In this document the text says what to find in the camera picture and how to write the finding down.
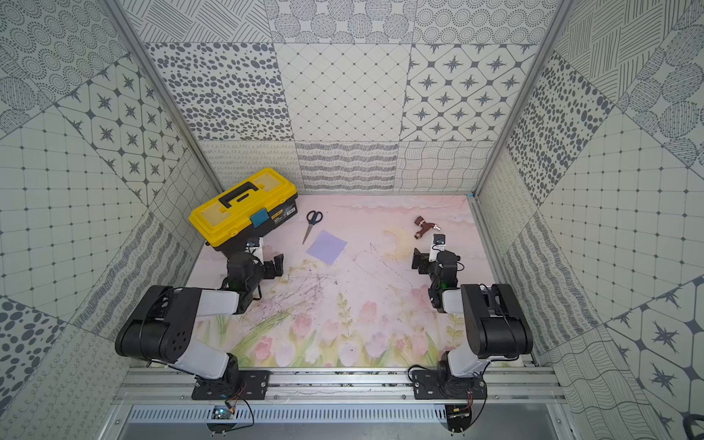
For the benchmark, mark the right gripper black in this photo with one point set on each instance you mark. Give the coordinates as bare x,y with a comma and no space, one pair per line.
423,258

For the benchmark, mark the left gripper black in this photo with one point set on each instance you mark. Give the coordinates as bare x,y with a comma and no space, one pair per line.
275,266

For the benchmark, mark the purple square paper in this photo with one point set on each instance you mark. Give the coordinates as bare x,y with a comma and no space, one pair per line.
327,248

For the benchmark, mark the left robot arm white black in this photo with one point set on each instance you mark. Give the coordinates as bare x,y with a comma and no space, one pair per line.
161,329

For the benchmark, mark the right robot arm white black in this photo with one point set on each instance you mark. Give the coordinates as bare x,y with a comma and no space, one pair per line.
496,329

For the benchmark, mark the dark red brass faucet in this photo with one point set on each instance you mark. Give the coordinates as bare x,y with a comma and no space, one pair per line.
424,227

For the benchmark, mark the yellow black toolbox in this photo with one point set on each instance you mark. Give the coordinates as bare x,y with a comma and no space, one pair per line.
251,209

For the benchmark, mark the left controller board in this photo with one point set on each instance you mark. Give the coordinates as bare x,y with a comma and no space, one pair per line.
221,420

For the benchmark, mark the controller board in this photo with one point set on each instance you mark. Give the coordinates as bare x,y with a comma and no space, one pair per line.
458,418
221,420

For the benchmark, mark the right controller board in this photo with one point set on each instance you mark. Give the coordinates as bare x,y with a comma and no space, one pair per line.
458,418

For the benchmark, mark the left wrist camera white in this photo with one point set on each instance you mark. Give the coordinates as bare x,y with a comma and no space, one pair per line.
254,246

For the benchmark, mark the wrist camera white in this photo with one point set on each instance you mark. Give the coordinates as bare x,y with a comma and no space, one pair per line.
254,246
438,244

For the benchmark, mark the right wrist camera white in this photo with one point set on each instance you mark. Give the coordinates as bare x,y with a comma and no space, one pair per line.
438,244

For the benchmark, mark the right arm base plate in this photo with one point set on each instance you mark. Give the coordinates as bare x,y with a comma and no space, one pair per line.
432,385

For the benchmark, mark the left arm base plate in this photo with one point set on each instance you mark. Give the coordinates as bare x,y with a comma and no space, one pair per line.
247,384

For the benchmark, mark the aluminium mounting rail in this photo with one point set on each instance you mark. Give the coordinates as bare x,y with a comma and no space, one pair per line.
344,385

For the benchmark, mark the white perforated cable duct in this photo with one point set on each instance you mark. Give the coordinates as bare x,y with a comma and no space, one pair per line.
293,413

